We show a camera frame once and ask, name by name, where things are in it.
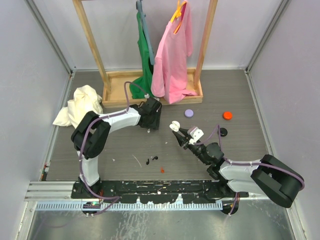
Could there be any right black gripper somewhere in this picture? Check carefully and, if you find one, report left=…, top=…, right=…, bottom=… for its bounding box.
left=173, top=126, right=210, bottom=166

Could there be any white earbud case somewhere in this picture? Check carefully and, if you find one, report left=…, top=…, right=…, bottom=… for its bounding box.
left=169, top=120, right=181, bottom=132

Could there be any purple earbud case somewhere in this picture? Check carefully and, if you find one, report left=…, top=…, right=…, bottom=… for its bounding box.
left=184, top=109, right=194, bottom=118

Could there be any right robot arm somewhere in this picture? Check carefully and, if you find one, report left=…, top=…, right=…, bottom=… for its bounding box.
left=170, top=124, right=305, bottom=208

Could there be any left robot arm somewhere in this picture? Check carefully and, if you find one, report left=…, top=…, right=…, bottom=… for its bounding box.
left=71, top=97, right=162, bottom=198

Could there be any black earbud case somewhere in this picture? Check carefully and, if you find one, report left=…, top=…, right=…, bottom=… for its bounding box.
left=220, top=127, right=228, bottom=137

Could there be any orange earbud case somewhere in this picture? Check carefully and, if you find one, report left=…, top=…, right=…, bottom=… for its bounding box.
left=222, top=111, right=233, bottom=121

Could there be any green shirt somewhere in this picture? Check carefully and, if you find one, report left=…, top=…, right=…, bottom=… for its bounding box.
left=133, top=13, right=154, bottom=97

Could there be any pink t-shirt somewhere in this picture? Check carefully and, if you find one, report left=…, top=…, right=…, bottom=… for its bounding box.
left=151, top=1, right=197, bottom=104

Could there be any wooden clothes rack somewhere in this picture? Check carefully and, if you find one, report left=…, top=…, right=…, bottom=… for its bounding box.
left=73, top=0, right=218, bottom=107

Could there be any cream white cloth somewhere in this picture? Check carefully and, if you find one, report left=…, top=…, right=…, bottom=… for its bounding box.
left=52, top=85, right=103, bottom=129

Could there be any yellow hanger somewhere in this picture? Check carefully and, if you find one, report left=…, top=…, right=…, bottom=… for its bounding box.
left=170, top=0, right=188, bottom=34

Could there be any grey-blue hanger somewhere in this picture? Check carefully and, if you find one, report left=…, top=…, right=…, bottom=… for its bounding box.
left=136, top=0, right=155, bottom=65

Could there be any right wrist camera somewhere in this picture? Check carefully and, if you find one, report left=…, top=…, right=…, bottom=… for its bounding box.
left=187, top=126, right=204, bottom=145

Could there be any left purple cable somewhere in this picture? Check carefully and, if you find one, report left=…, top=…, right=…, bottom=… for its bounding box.
left=77, top=81, right=151, bottom=216

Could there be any purple cable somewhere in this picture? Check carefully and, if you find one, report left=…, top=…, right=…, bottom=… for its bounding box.
left=193, top=124, right=306, bottom=216
left=77, top=81, right=151, bottom=216

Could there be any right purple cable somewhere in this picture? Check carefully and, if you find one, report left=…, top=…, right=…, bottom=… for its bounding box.
left=193, top=124, right=306, bottom=216

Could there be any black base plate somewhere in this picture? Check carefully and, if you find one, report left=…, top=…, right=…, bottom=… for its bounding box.
left=71, top=179, right=250, bottom=205

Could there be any grey cable duct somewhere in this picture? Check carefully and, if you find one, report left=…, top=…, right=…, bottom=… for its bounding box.
left=35, top=200, right=223, bottom=212

